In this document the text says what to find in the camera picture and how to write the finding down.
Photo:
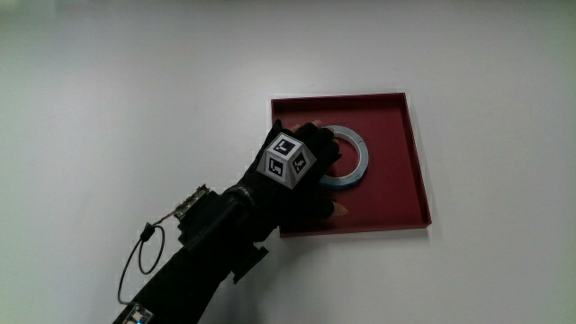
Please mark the person's left forearm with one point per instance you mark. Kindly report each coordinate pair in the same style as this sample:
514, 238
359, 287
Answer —
180, 288

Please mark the red square tray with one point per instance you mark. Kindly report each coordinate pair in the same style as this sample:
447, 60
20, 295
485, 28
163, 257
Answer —
391, 198

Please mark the small lit circuit board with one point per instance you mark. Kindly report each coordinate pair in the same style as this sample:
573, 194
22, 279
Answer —
135, 315

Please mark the black wrist sensor module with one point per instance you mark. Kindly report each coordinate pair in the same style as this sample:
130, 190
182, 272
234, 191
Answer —
211, 220

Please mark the blue tape roll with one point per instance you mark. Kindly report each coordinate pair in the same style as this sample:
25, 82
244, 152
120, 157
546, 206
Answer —
362, 157

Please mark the person's left hand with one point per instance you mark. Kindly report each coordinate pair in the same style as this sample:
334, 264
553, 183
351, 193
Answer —
270, 198

